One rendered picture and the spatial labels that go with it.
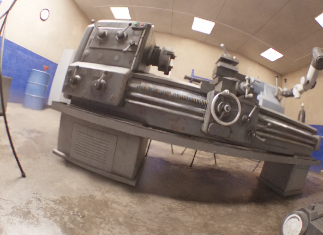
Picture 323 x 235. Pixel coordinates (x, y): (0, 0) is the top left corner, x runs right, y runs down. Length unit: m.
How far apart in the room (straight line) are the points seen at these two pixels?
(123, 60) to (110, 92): 0.31
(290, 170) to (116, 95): 1.87
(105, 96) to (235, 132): 0.90
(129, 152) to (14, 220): 0.85
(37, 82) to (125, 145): 2.92
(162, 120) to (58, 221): 0.91
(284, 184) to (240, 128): 1.10
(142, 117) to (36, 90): 2.93
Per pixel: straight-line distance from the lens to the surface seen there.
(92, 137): 1.11
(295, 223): 1.07
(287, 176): 1.85
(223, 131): 0.92
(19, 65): 4.00
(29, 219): 0.76
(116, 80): 0.94
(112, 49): 1.19
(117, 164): 1.07
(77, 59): 1.35
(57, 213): 0.78
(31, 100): 3.59
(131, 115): 1.05
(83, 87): 1.05
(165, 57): 1.24
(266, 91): 1.58
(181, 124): 1.03
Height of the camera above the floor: 0.56
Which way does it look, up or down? 1 degrees up
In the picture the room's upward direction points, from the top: 14 degrees clockwise
